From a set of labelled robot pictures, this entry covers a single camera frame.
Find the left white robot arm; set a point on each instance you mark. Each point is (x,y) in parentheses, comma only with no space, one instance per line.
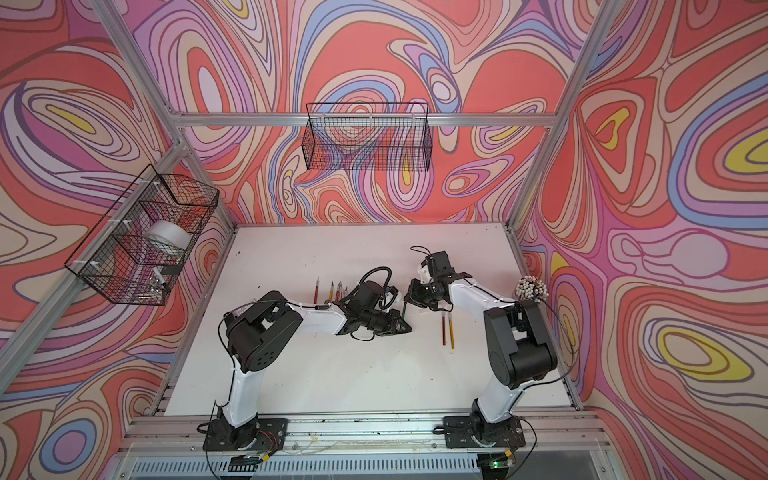
(259,334)

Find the back black wire basket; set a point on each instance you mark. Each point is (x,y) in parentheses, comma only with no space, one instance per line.
(368,136)

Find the aluminium frame corner post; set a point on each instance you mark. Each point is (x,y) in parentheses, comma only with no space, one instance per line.
(141,74)

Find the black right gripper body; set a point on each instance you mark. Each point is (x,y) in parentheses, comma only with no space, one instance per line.
(424,294)

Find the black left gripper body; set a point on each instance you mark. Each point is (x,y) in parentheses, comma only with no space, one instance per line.
(378,321)

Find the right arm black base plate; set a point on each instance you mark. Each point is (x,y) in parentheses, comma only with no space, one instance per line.
(472,431)

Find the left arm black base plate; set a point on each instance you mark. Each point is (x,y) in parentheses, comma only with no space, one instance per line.
(259,435)

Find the silver tape roll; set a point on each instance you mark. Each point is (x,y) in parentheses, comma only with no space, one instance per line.
(168,237)

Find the left black wire basket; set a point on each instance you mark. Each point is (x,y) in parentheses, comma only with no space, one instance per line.
(137,251)

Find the black wire basket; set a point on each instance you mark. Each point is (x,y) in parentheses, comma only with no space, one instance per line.
(137,251)
(368,136)

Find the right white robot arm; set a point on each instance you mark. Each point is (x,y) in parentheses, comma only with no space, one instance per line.
(519,346)

